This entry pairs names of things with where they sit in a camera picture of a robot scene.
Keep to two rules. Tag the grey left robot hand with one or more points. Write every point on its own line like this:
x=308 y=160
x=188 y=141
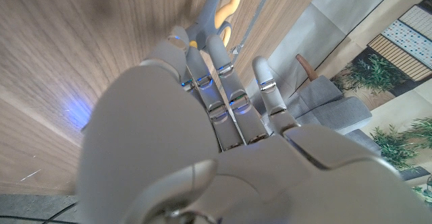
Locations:
x=162 y=133

